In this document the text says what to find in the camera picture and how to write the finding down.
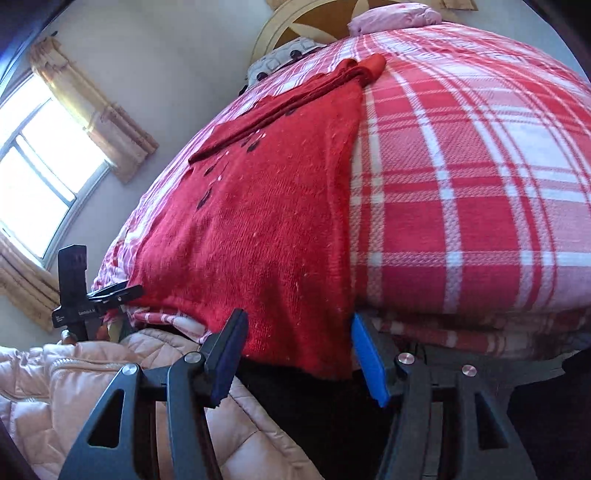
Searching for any yellow curtain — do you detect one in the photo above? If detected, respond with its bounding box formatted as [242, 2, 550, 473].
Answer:
[0, 233, 61, 330]
[30, 37, 160, 183]

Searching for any cream wooden headboard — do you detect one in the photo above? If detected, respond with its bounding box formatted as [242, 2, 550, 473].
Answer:
[252, 0, 478, 63]

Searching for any window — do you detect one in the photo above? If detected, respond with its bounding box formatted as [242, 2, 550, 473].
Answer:
[0, 69, 112, 271]

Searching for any pink pillow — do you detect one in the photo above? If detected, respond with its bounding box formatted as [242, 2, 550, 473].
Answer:
[348, 2, 444, 35]

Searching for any red plaid bed sheet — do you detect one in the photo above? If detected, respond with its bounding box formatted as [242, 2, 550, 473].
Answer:
[92, 23, 591, 370]

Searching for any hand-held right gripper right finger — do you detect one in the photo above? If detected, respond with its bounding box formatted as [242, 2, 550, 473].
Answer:
[352, 313, 539, 480]

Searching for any pink puffer jacket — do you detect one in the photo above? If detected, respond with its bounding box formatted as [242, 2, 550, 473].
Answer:
[0, 328, 324, 480]

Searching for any dark cloth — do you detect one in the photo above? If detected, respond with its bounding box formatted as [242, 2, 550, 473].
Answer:
[231, 355, 398, 480]

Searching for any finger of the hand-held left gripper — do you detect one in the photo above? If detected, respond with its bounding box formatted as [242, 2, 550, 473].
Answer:
[88, 295, 129, 309]
[92, 285, 145, 301]

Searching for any red knit sweater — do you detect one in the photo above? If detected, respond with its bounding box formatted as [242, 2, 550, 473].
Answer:
[127, 53, 387, 381]

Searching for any grey patterned pillow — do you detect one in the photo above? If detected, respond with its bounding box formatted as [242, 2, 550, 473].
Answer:
[247, 39, 328, 86]

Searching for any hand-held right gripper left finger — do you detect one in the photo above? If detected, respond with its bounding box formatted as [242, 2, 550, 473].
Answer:
[58, 308, 250, 480]

